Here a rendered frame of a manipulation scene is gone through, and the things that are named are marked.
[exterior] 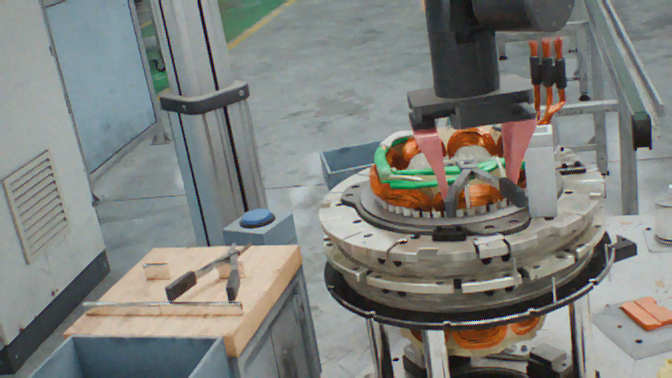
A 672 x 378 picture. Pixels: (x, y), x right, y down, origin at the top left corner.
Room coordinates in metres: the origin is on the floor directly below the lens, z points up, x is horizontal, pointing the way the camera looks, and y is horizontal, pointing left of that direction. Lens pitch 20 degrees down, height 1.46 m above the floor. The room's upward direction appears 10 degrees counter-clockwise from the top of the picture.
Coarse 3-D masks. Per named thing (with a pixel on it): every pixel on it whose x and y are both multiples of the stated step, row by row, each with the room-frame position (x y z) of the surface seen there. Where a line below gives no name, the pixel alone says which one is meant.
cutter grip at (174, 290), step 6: (180, 276) 0.82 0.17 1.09; (186, 276) 0.81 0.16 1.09; (192, 276) 0.82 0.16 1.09; (174, 282) 0.80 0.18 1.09; (180, 282) 0.80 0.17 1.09; (186, 282) 0.81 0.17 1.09; (192, 282) 0.82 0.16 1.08; (168, 288) 0.79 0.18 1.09; (174, 288) 0.80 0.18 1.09; (180, 288) 0.80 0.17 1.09; (186, 288) 0.81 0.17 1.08; (168, 294) 0.79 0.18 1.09; (174, 294) 0.80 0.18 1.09; (180, 294) 0.80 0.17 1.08; (168, 300) 0.79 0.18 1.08; (174, 300) 0.79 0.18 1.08
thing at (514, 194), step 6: (504, 180) 0.72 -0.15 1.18; (510, 180) 0.72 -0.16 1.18; (504, 186) 0.72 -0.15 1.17; (510, 186) 0.71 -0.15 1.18; (516, 186) 0.71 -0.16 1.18; (504, 192) 0.72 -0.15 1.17; (510, 192) 0.71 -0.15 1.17; (516, 192) 0.69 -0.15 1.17; (522, 192) 0.69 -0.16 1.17; (510, 198) 0.71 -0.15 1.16; (516, 198) 0.69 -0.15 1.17; (522, 198) 0.69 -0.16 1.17; (516, 204) 0.70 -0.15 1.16; (522, 204) 0.69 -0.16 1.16
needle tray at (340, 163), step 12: (360, 144) 1.25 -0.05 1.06; (372, 144) 1.25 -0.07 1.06; (324, 156) 1.25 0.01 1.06; (336, 156) 1.25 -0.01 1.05; (348, 156) 1.25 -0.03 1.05; (360, 156) 1.25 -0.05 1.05; (372, 156) 1.25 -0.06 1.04; (324, 168) 1.20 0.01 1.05; (336, 168) 1.25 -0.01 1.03; (348, 168) 1.15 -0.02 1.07; (360, 168) 1.15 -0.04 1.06; (336, 180) 1.14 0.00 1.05
